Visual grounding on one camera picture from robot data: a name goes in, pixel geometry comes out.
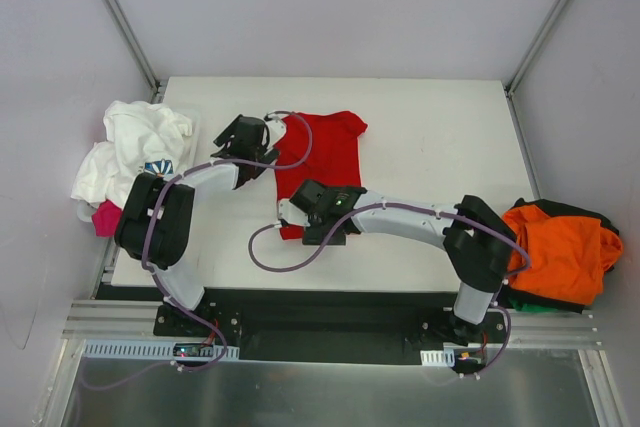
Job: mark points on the white slotted cable duct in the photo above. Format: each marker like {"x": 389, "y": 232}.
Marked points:
{"x": 158, "y": 350}

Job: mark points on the green t-shirt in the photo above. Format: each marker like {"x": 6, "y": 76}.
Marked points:
{"x": 521, "y": 306}

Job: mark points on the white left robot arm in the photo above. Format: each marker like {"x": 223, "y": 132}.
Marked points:
{"x": 155, "y": 224}

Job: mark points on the aluminium front rail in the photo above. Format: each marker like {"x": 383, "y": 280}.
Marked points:
{"x": 152, "y": 320}

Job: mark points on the aluminium frame post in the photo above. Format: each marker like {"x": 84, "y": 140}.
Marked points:
{"x": 536, "y": 45}
{"x": 133, "y": 45}

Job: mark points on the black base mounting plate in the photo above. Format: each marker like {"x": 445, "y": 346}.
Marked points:
{"x": 335, "y": 347}

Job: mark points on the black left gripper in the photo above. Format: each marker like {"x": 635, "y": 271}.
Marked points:
{"x": 245, "y": 150}

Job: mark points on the small white cable duct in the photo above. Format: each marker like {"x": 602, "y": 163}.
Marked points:
{"x": 437, "y": 358}

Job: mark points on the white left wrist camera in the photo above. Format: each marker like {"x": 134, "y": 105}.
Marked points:
{"x": 276, "y": 128}

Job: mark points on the white daisy print t-shirt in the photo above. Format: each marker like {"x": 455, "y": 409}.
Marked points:
{"x": 130, "y": 147}

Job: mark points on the pink t-shirt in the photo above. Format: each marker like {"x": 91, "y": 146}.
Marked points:
{"x": 106, "y": 219}

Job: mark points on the red t-shirt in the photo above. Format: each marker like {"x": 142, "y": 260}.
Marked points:
{"x": 326, "y": 147}

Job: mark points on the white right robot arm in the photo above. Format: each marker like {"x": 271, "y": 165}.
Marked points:
{"x": 477, "y": 241}

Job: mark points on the black t-shirt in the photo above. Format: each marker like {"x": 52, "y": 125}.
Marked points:
{"x": 575, "y": 206}

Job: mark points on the right aluminium frame post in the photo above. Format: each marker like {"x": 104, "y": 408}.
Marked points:
{"x": 536, "y": 45}

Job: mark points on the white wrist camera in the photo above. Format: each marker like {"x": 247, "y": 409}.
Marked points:
{"x": 289, "y": 214}
{"x": 276, "y": 128}

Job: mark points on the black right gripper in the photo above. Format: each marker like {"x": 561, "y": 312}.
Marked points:
{"x": 323, "y": 235}

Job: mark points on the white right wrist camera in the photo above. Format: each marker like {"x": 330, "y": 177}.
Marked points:
{"x": 289, "y": 214}

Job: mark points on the left aluminium frame post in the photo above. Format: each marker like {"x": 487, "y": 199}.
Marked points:
{"x": 133, "y": 45}

